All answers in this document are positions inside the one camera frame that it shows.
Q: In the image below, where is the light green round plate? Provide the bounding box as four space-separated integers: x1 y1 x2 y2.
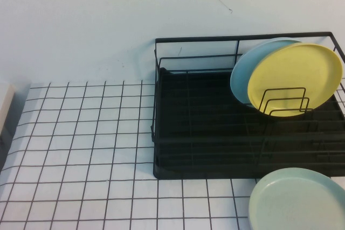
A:
247 167 345 230

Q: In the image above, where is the light blue round plate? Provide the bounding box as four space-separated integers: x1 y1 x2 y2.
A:
230 37 304 110

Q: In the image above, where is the yellow round plate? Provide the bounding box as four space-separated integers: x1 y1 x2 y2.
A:
247 42 343 118

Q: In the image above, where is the black drip tray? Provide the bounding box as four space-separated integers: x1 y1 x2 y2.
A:
153 67 345 180

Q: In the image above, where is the white black-grid tablecloth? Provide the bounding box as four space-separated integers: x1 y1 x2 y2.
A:
0 80 345 230

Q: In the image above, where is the beige block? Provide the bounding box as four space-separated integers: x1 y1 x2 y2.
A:
0 83 16 134

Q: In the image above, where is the black wire dish rack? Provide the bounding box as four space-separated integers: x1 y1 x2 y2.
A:
149 31 345 180

